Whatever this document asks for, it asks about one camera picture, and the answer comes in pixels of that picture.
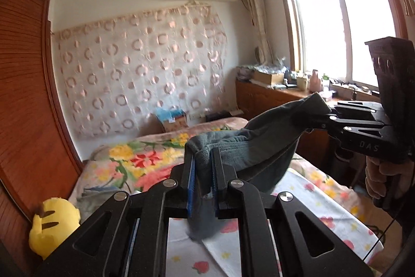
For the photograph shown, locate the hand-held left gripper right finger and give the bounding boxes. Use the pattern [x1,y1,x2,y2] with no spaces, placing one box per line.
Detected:
[209,147,377,277]

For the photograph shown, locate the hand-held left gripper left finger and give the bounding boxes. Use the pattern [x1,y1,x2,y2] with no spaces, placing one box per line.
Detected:
[34,147,198,277]

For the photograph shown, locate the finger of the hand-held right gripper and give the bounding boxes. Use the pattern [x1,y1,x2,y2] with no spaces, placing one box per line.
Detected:
[304,119,395,148]
[328,100,386,122]

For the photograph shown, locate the teal shorts pants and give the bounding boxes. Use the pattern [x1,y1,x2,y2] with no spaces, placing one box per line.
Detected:
[183,92,332,240]

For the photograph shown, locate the person's right hand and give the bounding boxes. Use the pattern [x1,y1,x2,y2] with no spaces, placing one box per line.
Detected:
[365,156,407,209]

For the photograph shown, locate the pink bottle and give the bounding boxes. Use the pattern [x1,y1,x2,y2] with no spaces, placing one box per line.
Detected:
[309,69,324,93]

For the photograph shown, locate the bright floral blanket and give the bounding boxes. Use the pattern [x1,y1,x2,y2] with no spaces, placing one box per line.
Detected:
[70,116,328,201]

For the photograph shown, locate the cardboard box with blue bag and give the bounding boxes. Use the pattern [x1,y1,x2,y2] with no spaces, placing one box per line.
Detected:
[155,107,189,134]

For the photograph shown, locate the wooden framed window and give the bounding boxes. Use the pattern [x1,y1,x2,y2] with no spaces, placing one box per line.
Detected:
[275,0,415,93]

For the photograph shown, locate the long wooden cabinet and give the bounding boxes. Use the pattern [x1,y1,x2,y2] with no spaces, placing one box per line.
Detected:
[235,79,383,188]

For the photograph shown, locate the white strawberry print bedsheet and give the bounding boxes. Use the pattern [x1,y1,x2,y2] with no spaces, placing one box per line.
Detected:
[165,167,381,277]

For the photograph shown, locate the flat cardboard box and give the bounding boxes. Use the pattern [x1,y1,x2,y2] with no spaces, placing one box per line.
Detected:
[252,69,286,85]

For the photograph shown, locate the circle patterned sheer curtain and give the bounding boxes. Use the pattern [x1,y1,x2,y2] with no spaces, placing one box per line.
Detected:
[52,4,228,140]

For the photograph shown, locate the cream window curtain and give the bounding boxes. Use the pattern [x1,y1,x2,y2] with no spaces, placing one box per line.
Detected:
[240,0,276,65]

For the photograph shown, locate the yellow plush toy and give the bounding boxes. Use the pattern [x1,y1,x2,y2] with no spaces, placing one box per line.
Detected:
[29,197,81,260]

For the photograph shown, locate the brown slatted wooden wardrobe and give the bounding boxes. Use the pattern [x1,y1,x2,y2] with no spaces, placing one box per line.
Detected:
[0,0,85,277]

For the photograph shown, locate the black cable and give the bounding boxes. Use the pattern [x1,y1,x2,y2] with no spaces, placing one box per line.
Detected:
[362,215,400,265]

